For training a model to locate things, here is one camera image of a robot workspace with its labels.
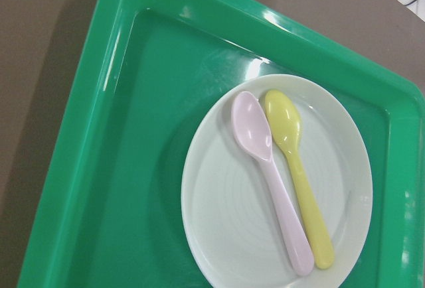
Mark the green plastic tray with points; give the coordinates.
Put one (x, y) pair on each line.
(110, 211)

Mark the pink plastic spoon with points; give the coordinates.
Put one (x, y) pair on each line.
(252, 133)

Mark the white round plate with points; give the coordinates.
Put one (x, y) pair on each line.
(227, 211)

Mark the yellow plastic spoon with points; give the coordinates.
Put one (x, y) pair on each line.
(285, 125)

